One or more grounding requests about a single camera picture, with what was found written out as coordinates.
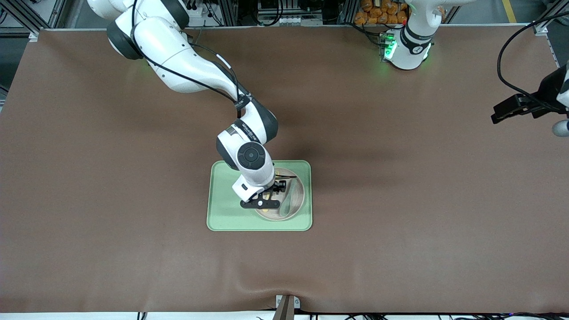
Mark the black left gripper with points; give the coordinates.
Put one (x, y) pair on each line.
(550, 91)

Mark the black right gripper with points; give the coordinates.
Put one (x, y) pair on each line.
(277, 186)

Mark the pale yellow plastic fork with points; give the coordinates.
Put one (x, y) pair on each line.
(264, 209)

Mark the mint green plastic spoon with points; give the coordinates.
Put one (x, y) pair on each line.
(291, 195)

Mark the round white speckled plate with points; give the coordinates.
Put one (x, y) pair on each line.
(297, 202)

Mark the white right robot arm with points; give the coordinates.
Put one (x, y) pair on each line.
(178, 58)

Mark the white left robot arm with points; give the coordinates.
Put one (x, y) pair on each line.
(411, 49)

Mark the mint green rectangular tray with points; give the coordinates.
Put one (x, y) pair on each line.
(222, 213)

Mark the brown table mat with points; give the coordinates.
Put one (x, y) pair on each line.
(400, 200)

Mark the pile of orange objects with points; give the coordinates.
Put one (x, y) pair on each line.
(378, 13)

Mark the white power strip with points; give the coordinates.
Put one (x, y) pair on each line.
(195, 15)

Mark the aluminium frame profile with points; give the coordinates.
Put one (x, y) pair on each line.
(22, 15)
(549, 22)

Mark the metal table clamp bracket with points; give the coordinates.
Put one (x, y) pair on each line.
(285, 306)

